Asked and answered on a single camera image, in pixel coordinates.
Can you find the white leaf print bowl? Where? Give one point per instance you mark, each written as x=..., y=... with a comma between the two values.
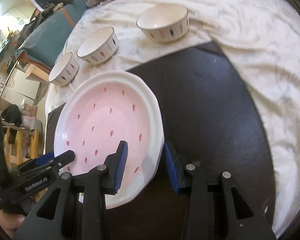
x=97, y=43
x=65, y=67
x=162, y=17

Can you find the yellow wooden rack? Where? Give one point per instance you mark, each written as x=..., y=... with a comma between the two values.
x=17, y=140

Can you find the black board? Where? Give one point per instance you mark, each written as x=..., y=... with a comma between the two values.
x=202, y=105

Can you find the grey bin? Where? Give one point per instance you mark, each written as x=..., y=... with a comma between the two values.
x=35, y=125

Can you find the pink printed box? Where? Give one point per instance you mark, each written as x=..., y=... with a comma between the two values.
x=30, y=110

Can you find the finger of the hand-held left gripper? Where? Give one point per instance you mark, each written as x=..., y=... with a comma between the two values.
x=45, y=160
x=65, y=158

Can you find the pink strawberry print plate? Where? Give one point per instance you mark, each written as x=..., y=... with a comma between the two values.
x=161, y=130
x=102, y=120
x=160, y=160

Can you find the teal padded bed bumper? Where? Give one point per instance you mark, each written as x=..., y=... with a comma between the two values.
x=47, y=45

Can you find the black cloth bundle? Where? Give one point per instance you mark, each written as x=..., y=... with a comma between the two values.
x=12, y=115

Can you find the olive clothing pile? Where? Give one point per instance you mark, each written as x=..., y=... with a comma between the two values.
x=30, y=30

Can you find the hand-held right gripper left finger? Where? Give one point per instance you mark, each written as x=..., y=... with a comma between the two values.
x=121, y=167

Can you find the cream wooden cabinet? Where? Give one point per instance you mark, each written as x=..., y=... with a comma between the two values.
x=35, y=73

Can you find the person's left hand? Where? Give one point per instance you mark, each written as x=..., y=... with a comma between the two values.
x=11, y=222

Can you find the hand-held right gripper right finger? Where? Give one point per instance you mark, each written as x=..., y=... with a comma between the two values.
x=171, y=167

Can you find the bed with white printed sheet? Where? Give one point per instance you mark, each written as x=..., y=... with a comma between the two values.
x=240, y=17

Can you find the white kitchen base cabinets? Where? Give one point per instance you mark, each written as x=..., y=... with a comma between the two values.
x=17, y=90

